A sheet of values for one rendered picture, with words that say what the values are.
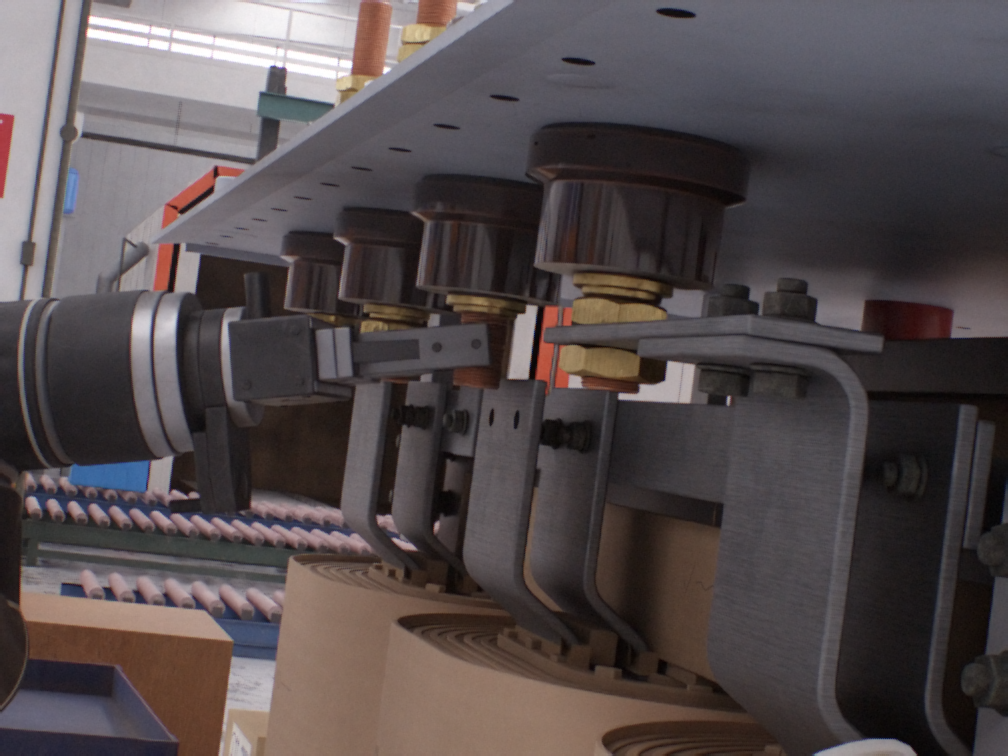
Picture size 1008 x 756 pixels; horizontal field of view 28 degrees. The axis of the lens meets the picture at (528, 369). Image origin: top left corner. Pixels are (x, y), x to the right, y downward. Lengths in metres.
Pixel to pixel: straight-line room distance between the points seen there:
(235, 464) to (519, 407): 0.18
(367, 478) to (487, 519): 0.39
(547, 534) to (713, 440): 0.26
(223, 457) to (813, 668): 0.55
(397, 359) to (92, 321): 0.19
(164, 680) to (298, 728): 0.81
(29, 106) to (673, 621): 10.45
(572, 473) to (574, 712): 0.20
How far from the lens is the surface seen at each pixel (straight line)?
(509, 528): 1.19
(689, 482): 1.06
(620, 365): 0.96
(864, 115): 0.85
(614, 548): 1.31
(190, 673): 2.40
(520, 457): 1.19
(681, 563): 1.19
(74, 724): 1.98
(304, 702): 1.60
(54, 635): 2.38
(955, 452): 0.78
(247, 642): 9.51
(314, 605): 1.59
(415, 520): 1.64
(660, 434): 1.11
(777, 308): 0.77
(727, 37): 0.73
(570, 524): 1.23
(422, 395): 1.67
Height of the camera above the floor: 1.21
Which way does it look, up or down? 2 degrees up
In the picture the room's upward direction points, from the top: 7 degrees clockwise
